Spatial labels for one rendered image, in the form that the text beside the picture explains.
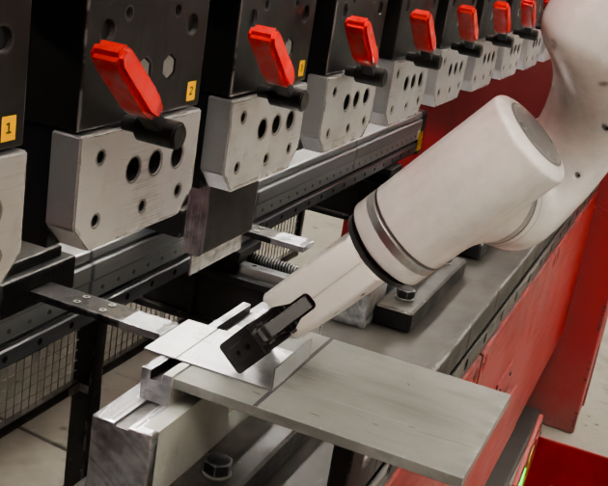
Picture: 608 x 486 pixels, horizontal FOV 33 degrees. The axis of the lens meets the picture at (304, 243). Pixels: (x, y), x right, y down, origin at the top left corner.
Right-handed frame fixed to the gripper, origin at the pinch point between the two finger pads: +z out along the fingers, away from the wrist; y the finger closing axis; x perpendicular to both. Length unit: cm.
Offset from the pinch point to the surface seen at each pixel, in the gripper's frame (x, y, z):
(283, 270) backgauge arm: -7, -63, 28
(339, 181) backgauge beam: -16, -101, 28
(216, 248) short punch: -9.0, -1.0, -1.5
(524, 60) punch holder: -13, -111, -12
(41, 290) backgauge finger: -16.6, 0.6, 16.7
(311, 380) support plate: 5.9, -0.2, -1.9
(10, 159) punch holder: -15.7, 35.2, -16.3
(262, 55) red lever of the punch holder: -16.7, 9.7, -21.2
